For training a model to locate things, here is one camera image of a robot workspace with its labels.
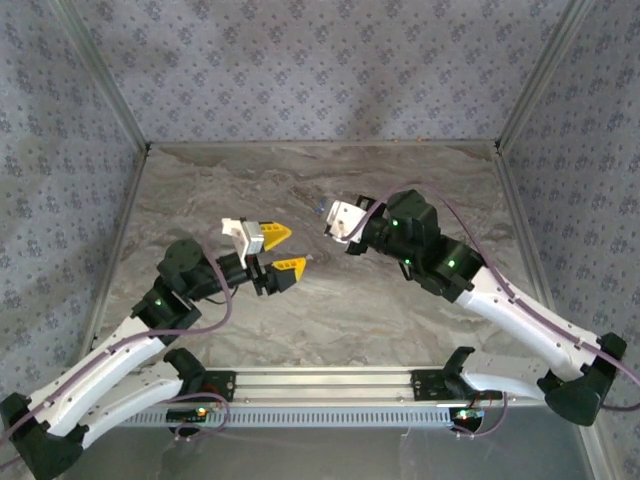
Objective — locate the blue key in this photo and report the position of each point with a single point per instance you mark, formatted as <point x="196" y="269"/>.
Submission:
<point x="318" y="206"/>

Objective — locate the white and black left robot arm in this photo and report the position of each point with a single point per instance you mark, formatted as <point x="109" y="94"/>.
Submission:
<point x="150" y="387"/>

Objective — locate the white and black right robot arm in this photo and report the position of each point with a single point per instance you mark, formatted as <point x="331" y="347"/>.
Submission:
<point x="575" y="395"/>

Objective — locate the aluminium mounting beam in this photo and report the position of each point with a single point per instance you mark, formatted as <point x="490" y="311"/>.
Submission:
<point x="325" y="385"/>

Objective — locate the grey metal panel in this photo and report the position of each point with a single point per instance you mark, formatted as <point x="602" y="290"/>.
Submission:
<point x="325" y="455"/>

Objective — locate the aluminium frame rail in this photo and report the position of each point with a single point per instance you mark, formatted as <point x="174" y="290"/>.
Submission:
<point x="522" y="225"/>
<point x="325" y="144"/>
<point x="116" y="255"/>

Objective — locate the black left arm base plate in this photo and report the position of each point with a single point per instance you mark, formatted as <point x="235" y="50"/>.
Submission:
<point x="225" y="385"/>

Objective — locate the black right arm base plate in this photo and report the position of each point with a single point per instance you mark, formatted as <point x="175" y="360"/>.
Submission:
<point x="425" y="385"/>

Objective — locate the aluminium frame post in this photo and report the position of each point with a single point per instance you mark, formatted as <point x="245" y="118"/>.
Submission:
<point x="534" y="85"/>
<point x="113" y="85"/>

